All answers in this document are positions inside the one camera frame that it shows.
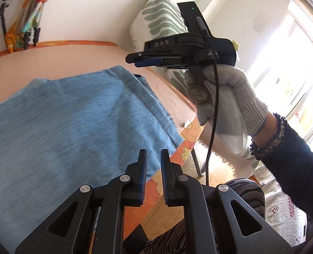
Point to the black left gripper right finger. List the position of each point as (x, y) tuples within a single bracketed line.
[(217, 220)]

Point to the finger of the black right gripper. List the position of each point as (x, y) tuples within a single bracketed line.
[(169, 63), (130, 57)]

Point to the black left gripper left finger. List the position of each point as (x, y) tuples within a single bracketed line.
[(91, 220)]

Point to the blue denim pants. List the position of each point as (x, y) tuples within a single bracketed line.
[(57, 135)]

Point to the right forearm dark sleeve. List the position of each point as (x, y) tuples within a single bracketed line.
[(290, 160)]

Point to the right white knit glove hand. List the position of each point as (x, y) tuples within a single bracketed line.
[(253, 111)]

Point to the green leaf pattern pillow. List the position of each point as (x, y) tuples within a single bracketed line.
[(161, 18)]

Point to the orange floral bed sheet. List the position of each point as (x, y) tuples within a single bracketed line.
[(153, 194)]

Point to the folded stand black legs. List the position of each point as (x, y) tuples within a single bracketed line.
[(27, 35)]

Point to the orange floral scarf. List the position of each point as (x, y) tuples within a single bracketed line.
[(29, 17)]

